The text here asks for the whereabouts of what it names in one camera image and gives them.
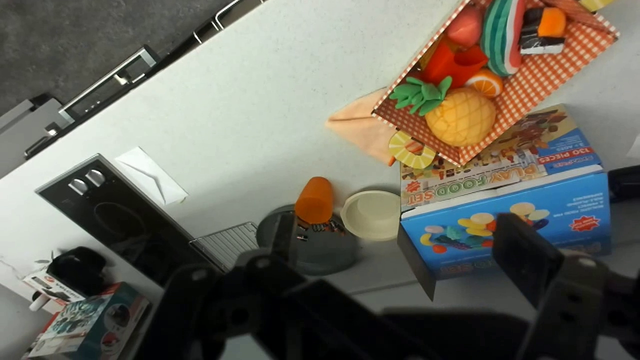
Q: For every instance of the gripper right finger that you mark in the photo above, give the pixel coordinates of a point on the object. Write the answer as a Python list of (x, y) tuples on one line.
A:
[(575, 300)]

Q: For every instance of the black glass cooktop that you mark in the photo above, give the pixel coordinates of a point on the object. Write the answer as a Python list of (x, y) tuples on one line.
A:
[(130, 225)]

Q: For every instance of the toy sushi piece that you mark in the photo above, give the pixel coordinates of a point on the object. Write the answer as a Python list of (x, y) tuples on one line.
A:
[(545, 30)]

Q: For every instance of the toy watermelon slice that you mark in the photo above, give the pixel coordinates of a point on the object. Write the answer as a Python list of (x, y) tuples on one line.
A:
[(502, 37)]

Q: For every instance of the pink toy peach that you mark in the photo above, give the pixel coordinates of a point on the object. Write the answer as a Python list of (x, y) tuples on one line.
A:
[(465, 25)]

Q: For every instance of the cream plastic bowl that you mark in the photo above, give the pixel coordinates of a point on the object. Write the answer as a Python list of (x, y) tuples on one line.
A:
[(372, 215)]

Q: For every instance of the red toy pepper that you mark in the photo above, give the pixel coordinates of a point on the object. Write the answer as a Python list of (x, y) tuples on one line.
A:
[(452, 65)]

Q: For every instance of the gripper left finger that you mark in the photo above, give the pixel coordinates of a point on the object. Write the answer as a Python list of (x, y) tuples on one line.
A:
[(190, 310)]

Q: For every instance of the silver stove knob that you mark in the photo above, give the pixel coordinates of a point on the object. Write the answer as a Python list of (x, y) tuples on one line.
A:
[(95, 177), (78, 186)]

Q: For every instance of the toy pineapple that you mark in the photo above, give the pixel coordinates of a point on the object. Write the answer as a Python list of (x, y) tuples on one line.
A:
[(462, 117)]

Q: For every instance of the black object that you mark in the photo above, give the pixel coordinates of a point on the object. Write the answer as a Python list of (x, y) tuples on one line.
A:
[(625, 182)]

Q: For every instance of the toy orange half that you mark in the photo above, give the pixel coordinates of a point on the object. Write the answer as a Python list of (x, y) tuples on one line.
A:
[(486, 84)]

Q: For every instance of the orange checkered basket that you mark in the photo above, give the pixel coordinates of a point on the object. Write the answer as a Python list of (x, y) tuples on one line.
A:
[(530, 85)]

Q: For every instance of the colourful toy box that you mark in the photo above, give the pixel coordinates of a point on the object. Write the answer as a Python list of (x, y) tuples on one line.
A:
[(90, 320)]

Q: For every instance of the small white box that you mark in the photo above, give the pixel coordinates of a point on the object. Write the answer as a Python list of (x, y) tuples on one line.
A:
[(50, 287)]

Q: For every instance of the blue play food box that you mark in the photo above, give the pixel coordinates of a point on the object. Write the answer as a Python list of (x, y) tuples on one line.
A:
[(565, 210)]

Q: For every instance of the grey round plate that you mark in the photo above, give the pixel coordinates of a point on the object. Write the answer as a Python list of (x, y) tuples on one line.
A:
[(325, 252)]

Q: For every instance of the peach cloth napkin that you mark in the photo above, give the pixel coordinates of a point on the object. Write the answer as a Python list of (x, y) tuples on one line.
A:
[(362, 127)]

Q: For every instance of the white folded paper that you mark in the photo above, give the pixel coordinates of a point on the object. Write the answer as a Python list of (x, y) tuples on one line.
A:
[(150, 175)]

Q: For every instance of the black bag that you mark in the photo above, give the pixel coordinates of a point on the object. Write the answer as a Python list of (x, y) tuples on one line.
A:
[(77, 267)]

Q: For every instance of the orange plastic cup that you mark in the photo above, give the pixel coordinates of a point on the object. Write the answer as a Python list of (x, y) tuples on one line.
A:
[(315, 200)]

